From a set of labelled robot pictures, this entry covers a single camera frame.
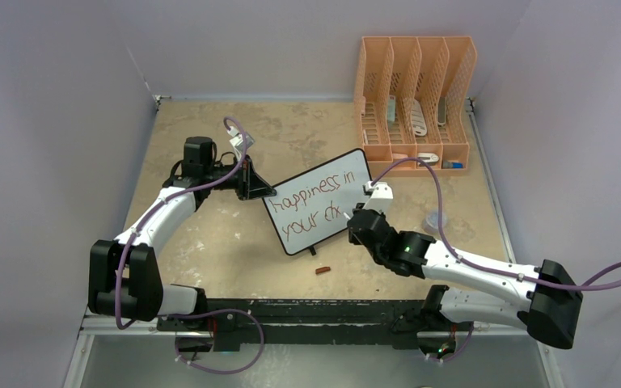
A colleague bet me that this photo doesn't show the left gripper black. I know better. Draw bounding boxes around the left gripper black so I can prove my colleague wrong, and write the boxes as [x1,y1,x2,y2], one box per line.
[204,155,274,201]

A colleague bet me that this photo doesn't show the small black-framed whiteboard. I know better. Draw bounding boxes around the small black-framed whiteboard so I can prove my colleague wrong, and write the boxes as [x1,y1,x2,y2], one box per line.
[264,148,371,255]

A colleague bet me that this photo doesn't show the red-brown marker cap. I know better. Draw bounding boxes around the red-brown marker cap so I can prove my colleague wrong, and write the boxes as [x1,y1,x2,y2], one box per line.
[315,266,332,275]

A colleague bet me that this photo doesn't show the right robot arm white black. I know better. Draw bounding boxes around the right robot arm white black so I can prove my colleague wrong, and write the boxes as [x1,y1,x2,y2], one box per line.
[347,209,583,349]

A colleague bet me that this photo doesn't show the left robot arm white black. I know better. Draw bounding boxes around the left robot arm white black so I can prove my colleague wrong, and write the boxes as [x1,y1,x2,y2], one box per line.
[87,134,277,331]

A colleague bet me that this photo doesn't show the small clear plastic jar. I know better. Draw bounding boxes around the small clear plastic jar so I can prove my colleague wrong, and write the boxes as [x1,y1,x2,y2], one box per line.
[422,209,448,235]

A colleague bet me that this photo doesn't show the white perforated tool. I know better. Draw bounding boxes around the white perforated tool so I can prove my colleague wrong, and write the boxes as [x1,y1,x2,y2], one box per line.
[410,99,428,137]

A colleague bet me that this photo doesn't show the grey eraser in organizer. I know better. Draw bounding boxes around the grey eraser in organizer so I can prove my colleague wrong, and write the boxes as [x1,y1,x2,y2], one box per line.
[386,95,396,124]

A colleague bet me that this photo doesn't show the dark grey flat tool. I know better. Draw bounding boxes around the dark grey flat tool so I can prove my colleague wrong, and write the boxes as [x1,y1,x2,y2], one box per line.
[437,95,446,127]

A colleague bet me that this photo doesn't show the peach plastic file organizer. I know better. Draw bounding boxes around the peach plastic file organizer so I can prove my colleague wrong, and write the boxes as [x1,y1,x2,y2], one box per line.
[353,36,477,177]

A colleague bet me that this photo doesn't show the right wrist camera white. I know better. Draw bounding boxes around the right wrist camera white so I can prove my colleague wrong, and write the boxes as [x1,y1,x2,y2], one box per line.
[362,181,394,213]

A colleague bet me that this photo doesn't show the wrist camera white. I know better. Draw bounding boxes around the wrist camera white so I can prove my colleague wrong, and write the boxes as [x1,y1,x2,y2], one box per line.
[227,127,255,158]
[362,181,394,213]

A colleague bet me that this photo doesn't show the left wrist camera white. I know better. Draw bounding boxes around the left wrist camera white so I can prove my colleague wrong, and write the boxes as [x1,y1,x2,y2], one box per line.
[227,127,255,158]

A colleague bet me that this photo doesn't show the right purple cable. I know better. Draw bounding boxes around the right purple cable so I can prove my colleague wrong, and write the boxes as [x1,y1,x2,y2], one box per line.
[369,157,621,293]

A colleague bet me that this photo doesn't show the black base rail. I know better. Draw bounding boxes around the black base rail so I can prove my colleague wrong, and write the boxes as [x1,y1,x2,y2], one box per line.
[158,296,471,352]

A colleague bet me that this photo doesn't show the aluminium frame rail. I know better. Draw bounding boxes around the aluminium frame rail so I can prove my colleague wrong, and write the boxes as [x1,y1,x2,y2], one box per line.
[64,298,564,388]

